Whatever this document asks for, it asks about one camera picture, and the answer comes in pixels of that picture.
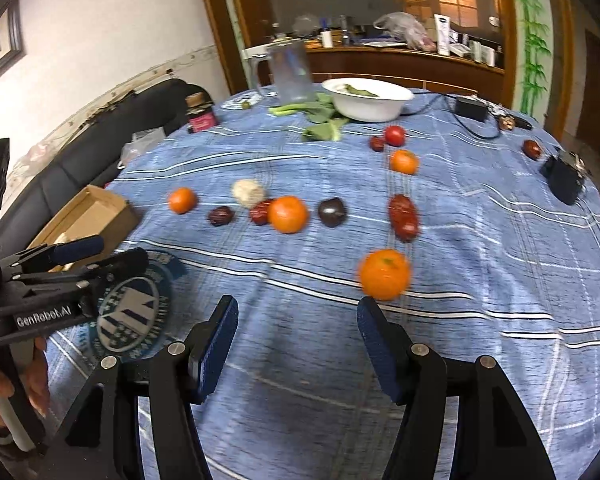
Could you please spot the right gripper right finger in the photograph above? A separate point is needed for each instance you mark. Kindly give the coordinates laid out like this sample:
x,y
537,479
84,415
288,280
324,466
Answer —
x,y
388,348

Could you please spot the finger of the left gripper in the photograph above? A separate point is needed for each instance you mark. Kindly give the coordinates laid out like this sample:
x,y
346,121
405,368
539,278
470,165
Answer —
x,y
117,268
45,257

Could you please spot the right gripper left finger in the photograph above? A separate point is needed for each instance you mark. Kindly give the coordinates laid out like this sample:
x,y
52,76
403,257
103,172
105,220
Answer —
x,y
211,343

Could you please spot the orange tangerine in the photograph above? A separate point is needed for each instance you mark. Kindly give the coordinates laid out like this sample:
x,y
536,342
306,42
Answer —
x,y
404,161
288,214
384,274
183,200

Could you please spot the person's left hand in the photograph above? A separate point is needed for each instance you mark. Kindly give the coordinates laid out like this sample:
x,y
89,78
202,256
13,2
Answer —
x,y
35,382

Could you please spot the cardboard box tray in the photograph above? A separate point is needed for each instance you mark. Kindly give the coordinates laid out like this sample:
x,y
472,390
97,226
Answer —
x,y
93,211

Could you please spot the dark jujube on table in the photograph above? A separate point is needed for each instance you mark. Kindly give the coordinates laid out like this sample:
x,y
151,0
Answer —
x,y
221,216

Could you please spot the black leather sofa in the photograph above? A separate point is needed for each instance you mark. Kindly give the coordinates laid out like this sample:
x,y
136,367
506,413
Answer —
x,y
93,157

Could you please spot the clear plastic bag on sofa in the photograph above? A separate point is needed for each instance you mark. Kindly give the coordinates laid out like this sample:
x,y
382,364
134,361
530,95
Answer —
x,y
140,143

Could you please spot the large red jujube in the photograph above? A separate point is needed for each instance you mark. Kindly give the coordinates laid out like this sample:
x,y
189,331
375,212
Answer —
x,y
403,218

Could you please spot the red jujube by tangerine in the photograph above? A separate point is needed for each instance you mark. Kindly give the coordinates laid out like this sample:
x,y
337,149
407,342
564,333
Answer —
x,y
259,213

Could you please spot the dark purple plum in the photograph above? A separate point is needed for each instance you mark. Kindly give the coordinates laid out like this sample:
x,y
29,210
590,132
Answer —
x,y
332,212

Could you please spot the blue plaid tablecloth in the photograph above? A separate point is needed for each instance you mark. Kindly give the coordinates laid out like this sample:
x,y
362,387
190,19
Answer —
x,y
500,267

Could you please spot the small dark red fruit far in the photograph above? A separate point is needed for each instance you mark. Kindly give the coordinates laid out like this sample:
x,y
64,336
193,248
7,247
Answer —
x,y
377,144

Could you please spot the red cherry tomato far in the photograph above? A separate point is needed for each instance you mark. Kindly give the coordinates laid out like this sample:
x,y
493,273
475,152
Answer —
x,y
395,135

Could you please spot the green leafy vegetable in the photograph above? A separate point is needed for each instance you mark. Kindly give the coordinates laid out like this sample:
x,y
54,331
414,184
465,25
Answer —
x,y
325,122

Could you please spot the clear plastic pitcher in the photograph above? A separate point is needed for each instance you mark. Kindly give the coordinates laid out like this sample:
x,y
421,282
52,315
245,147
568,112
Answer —
x,y
289,68

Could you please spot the brown jujube at edge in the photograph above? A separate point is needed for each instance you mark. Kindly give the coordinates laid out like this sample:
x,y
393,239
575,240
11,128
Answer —
x,y
532,149

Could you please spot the black device at edge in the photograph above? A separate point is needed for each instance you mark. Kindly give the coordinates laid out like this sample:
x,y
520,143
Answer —
x,y
565,173

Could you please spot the white bowl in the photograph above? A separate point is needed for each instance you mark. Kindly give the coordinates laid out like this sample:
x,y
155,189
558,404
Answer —
x,y
367,100

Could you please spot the black power adapter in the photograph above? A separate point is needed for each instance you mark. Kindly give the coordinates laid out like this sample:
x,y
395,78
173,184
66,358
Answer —
x,y
472,108

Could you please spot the plastic bag on sideboard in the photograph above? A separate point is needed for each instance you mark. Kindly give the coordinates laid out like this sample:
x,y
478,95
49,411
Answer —
x,y
405,27

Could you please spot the wooden sideboard cabinet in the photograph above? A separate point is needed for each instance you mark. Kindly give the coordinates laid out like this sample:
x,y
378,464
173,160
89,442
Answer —
x,y
336,29

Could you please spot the framed wall picture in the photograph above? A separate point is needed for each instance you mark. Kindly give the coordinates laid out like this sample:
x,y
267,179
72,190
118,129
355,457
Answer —
x,y
11,42

